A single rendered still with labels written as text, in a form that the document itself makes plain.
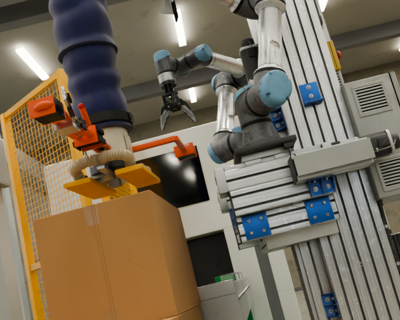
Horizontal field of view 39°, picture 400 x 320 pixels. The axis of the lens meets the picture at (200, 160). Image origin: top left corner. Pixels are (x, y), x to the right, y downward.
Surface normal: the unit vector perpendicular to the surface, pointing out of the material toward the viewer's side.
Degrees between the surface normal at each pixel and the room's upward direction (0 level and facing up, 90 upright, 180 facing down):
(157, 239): 90
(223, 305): 90
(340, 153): 90
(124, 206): 90
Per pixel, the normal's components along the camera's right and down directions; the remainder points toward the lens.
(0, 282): -0.11, -0.19
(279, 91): 0.37, -0.17
